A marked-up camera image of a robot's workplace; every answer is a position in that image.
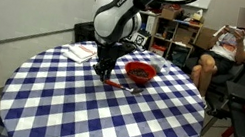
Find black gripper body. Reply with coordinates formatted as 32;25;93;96
95;42;135;71

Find red handled metal spoon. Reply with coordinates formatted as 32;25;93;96
104;80;143;95

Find red bowl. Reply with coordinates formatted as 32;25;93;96
125;61;156;84

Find clear plastic jug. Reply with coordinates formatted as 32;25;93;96
150;55;171;73

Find white folded towel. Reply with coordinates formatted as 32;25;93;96
63;44;97;63

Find coffee beans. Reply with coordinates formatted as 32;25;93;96
129;68;149;78

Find black suitcase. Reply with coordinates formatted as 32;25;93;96
74;21;95;42

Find fiducial marker board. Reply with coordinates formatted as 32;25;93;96
128;30;151;47

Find blue white checkered tablecloth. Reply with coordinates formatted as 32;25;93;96
0;45;205;137

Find wooden shelf unit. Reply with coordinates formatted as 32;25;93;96
139;8;203;68

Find black office chair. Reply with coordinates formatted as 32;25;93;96
182;42;245;118

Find seated person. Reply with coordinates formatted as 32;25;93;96
190;19;245;108

